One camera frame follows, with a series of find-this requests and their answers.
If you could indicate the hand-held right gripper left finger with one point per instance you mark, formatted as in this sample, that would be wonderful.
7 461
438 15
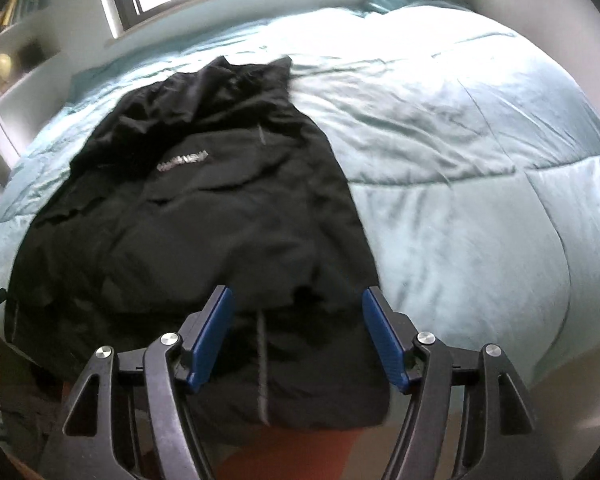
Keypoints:
210 337

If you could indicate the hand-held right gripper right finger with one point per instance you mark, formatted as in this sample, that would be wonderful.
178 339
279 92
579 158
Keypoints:
385 345

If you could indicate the black hooded jacket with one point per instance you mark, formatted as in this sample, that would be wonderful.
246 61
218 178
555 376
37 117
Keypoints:
180 235

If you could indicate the light blue comforter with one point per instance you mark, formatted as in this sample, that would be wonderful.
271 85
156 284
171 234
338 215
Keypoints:
455 185

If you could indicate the dark shelf object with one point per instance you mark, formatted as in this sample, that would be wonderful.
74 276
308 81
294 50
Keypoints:
31 55

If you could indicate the grey framed window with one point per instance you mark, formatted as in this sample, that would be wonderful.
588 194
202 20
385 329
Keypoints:
125 0

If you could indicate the white wall bookshelf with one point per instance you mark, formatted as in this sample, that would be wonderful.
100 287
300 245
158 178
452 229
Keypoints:
30 85

